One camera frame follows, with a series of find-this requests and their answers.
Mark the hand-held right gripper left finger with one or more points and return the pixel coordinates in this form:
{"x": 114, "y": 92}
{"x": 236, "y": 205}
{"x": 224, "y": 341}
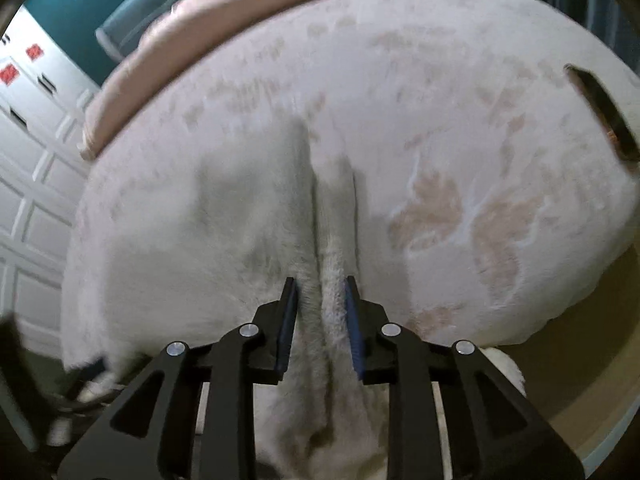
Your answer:
{"x": 287, "y": 325}

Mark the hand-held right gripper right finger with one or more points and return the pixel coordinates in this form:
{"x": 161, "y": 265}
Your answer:
{"x": 353, "y": 330}

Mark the cream sweater with black hearts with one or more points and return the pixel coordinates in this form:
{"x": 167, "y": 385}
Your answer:
{"x": 280, "y": 220}

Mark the white fluffy rug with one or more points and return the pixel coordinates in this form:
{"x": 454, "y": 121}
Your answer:
{"x": 505, "y": 375}

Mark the white panelled wardrobe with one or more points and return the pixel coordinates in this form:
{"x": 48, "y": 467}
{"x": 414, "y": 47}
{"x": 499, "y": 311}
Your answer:
{"x": 40, "y": 185}

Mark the bed with floral cover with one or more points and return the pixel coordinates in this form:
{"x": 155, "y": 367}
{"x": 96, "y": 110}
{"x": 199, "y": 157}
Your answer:
{"x": 450, "y": 110}

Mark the pink duvet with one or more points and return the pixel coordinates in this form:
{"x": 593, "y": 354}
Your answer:
{"x": 150, "y": 77}

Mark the red wardrobe sticker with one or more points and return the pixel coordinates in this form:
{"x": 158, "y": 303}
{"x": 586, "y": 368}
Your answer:
{"x": 34, "y": 52}
{"x": 8, "y": 74}

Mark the dark flat rectangular object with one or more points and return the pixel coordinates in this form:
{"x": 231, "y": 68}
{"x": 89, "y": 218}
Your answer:
{"x": 602, "y": 110}

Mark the teal padded headboard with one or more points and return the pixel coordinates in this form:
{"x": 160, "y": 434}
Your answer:
{"x": 150, "y": 15}

